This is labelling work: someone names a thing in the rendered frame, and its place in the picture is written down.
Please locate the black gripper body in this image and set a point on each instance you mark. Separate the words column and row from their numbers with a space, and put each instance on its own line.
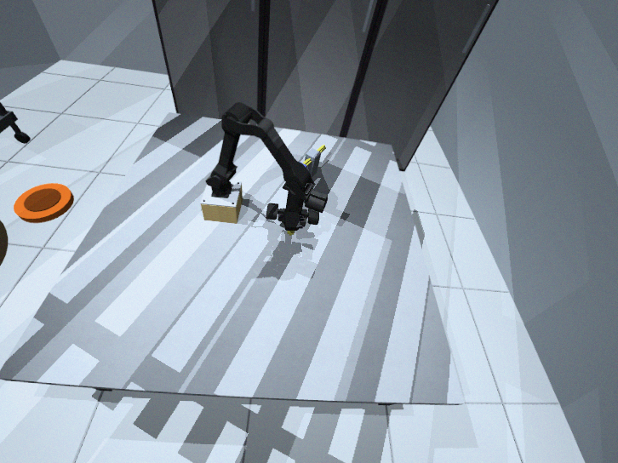
column 273, row 212

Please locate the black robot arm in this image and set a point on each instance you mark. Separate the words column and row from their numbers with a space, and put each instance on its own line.
column 298, row 180

